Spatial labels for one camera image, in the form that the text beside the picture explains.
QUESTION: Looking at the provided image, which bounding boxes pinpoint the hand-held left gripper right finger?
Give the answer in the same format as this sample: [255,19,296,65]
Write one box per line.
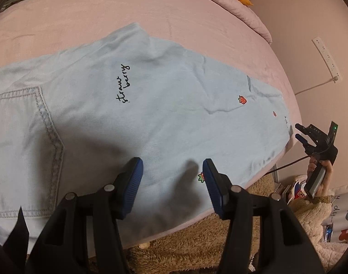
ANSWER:
[202,159,325,274]

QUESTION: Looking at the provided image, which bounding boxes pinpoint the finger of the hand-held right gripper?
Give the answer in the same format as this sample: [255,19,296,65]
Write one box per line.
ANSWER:
[295,133,314,148]
[294,123,313,137]

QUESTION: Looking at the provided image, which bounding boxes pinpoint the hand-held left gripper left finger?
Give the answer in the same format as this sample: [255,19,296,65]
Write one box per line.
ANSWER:
[25,157,144,274]

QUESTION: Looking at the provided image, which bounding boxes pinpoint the light blue strawberry print pants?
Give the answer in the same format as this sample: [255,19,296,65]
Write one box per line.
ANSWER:
[0,22,292,246]

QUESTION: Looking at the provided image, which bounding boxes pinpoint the person's right hand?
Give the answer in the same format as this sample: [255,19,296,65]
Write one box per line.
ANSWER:
[306,160,334,196]

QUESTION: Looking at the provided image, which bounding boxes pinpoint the small colourful packet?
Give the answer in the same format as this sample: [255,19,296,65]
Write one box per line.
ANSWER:
[287,175,309,204]

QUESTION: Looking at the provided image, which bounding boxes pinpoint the brown fluffy rug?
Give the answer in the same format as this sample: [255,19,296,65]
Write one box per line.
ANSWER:
[88,174,336,274]

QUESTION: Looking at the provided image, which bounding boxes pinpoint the flower print cushion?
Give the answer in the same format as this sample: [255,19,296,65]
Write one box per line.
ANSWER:
[321,195,348,244]

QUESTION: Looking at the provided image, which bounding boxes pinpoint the white power strip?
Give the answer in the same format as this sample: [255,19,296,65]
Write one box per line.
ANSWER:
[312,37,343,83]

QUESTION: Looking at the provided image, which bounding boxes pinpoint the pink duvet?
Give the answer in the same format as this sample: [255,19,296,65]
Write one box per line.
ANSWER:
[163,0,273,45]

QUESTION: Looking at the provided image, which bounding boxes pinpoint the pink bed sheet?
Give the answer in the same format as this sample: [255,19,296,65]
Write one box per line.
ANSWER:
[0,0,304,259]

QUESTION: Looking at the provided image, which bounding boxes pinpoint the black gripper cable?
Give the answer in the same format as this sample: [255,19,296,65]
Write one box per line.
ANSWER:
[267,148,332,175]

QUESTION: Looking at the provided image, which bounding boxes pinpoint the white power cable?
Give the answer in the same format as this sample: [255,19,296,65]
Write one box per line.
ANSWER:
[294,77,338,96]

